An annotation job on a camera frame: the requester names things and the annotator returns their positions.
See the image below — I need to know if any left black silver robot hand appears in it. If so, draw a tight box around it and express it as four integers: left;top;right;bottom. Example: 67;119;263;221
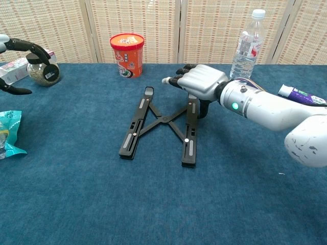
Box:
0;34;52;95

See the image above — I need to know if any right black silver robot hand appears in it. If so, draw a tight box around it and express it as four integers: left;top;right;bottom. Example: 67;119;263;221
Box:
161;64;229;119

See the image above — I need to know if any black folding laptop stand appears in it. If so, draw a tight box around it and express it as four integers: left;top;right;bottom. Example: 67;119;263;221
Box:
118;86;201;168

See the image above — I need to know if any red instant noodle cup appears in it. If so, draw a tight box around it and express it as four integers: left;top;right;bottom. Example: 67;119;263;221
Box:
109;33;145;79

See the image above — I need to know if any woven bamboo screen panel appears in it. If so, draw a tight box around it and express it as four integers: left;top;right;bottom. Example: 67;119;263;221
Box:
265;0;327;66
178;0;297;65
0;0;99;64
84;0;182;64

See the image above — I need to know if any clear plastic water bottle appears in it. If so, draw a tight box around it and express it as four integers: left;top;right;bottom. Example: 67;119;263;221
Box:
229;9;266;80

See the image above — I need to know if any floral print carton box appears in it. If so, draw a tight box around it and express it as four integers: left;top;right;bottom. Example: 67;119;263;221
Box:
0;48;56;86

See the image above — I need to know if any teal snack bag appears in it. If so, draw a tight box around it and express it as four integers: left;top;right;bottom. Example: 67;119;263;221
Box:
0;109;28;160

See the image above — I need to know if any glass jar with black lid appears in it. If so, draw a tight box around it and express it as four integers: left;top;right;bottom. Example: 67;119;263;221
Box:
26;51;61;87

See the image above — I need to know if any purple white toothpaste tube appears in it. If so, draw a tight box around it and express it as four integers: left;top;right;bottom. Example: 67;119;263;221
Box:
277;84;327;107

